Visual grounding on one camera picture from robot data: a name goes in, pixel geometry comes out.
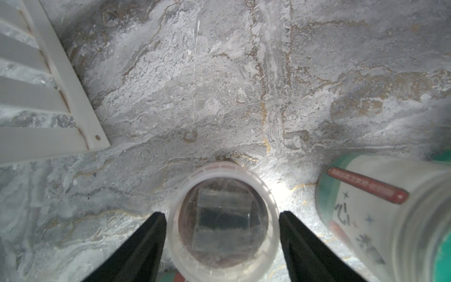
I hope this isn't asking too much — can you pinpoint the jar with tomato lid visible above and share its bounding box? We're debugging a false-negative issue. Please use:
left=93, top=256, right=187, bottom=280
left=156, top=271, right=186, bottom=282

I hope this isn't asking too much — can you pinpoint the jar with strawberry lid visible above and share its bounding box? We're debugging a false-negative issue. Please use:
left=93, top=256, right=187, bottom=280
left=315, top=151, right=451, bottom=282

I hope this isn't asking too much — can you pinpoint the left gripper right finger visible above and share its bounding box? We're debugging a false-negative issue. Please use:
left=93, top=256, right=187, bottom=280
left=279, top=211, right=365, bottom=282

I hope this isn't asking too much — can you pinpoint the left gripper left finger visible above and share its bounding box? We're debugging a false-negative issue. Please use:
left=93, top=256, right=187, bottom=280
left=84, top=212, right=167, bottom=282

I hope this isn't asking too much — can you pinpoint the white slatted wooden shelf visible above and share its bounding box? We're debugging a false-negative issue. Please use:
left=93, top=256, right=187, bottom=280
left=1, top=1, right=110, bottom=166

